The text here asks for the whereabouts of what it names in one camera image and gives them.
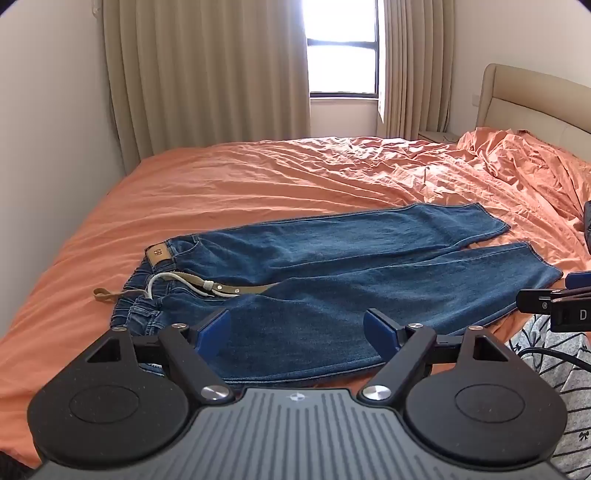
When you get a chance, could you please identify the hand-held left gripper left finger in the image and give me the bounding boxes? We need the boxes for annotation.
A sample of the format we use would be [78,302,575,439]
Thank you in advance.
[88,308,235,406]

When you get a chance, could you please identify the black cable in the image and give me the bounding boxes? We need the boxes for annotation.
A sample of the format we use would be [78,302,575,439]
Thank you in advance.
[519,347,591,371]

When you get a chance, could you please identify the blue denim pants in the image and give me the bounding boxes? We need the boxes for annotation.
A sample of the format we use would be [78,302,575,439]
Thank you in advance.
[110,202,565,387]

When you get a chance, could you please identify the crumpled orange duvet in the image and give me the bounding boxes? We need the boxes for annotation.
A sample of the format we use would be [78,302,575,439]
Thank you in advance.
[457,127,591,232]

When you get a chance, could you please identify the orange bed sheet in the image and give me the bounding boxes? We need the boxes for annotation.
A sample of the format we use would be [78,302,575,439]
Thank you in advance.
[0,135,591,469]

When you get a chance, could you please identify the beige curtain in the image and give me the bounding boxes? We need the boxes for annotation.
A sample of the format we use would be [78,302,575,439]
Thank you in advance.
[102,0,311,175]
[376,0,457,140]

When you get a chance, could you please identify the dark framed window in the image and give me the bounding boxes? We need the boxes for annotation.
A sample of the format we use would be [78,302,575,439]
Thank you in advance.
[301,0,385,100]

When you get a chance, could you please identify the white nightstand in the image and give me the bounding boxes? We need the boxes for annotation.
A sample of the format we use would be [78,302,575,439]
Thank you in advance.
[418,129,462,144]

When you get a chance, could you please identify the olive fabric belt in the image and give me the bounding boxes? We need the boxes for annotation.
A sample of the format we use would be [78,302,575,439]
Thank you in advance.
[93,271,274,302]

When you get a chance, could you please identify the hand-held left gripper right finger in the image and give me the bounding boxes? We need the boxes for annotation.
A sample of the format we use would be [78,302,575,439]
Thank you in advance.
[358,308,511,407]

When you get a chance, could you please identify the beige padded headboard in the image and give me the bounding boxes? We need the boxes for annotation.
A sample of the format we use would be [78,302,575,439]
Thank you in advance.
[475,63,591,160]

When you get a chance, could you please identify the person's striped printed clothing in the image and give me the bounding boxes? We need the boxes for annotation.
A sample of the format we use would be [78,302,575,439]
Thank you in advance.
[504,314,591,480]

